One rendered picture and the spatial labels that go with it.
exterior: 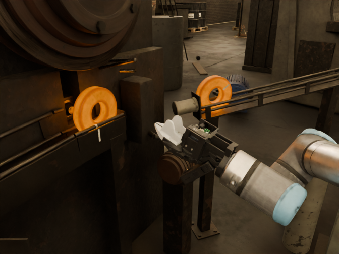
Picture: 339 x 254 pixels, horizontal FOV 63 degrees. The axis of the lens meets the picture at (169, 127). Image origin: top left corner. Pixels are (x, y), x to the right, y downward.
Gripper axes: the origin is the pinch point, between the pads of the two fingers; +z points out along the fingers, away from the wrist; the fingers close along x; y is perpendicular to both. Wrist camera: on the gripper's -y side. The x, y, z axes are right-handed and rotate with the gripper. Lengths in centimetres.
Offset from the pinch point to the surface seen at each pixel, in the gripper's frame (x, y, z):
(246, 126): -181, -81, 10
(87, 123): 4.4, -9.6, 21.0
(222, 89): -47.8, -3.2, 3.1
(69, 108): 3.4, -9.7, 30.2
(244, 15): -847, -99, 277
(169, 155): -21.0, -23.9, 3.7
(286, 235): -57, -55, -49
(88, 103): 3.1, -3.9, 22.9
